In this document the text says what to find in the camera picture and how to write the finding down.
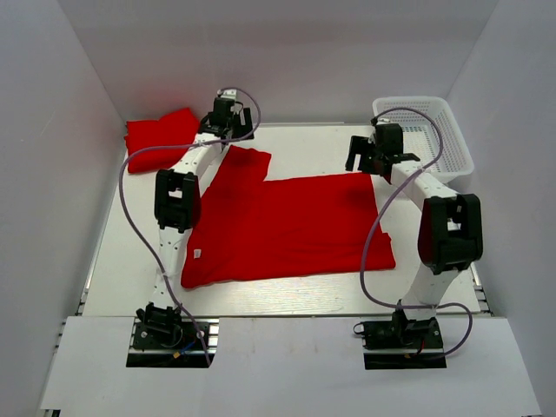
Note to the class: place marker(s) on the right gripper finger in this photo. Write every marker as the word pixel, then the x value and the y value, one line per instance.
pixel 356 163
pixel 359 145

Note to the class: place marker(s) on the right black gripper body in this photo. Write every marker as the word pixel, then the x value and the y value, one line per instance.
pixel 371 167

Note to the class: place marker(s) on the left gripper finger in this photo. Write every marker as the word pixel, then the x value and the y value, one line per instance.
pixel 245 137
pixel 247 122

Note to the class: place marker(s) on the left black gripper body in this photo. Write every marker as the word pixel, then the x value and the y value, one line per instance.
pixel 238 129

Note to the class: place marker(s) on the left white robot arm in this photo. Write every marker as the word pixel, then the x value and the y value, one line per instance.
pixel 178 189

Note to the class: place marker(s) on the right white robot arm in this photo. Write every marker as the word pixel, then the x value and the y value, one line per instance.
pixel 450 231

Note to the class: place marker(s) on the folded red t-shirt stack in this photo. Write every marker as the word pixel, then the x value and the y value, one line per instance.
pixel 176 128

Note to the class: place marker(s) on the white plastic basket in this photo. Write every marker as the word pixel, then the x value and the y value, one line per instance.
pixel 430 132

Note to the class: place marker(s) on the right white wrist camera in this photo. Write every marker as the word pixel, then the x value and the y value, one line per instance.
pixel 375 123

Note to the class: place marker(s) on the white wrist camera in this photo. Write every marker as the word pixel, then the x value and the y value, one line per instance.
pixel 228 94
pixel 375 123

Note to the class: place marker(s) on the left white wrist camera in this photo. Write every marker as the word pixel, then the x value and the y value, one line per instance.
pixel 228 94

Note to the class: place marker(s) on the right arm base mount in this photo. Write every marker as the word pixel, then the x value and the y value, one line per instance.
pixel 401 344

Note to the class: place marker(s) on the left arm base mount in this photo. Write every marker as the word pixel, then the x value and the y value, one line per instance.
pixel 166 338

